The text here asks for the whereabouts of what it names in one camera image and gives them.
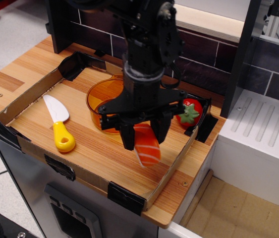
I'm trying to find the grey toy oven front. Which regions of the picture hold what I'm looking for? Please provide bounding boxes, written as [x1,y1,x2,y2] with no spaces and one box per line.
[0,140,159,238]

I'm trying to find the white yellow toy knife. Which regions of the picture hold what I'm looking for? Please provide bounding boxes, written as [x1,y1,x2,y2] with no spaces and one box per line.
[43,95,76,153]

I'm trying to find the red toy tomato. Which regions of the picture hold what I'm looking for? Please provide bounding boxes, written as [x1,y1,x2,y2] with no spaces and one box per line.
[176,98,203,126]

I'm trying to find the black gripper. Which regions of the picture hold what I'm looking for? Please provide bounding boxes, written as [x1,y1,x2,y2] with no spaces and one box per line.
[98,72,187,151]

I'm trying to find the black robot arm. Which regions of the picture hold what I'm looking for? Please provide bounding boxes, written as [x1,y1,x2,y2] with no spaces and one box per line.
[70,0,187,150]

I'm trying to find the cardboard fence with black tape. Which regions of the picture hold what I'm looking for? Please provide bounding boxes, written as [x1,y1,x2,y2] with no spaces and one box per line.
[0,52,218,223]

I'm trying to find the orange salmon sushi toy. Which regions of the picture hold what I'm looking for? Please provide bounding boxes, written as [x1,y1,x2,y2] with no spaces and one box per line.
[134,123,161,168]

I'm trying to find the orange transparent plastic pot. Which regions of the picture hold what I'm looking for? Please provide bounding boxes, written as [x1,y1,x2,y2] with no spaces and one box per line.
[86,74,123,133]

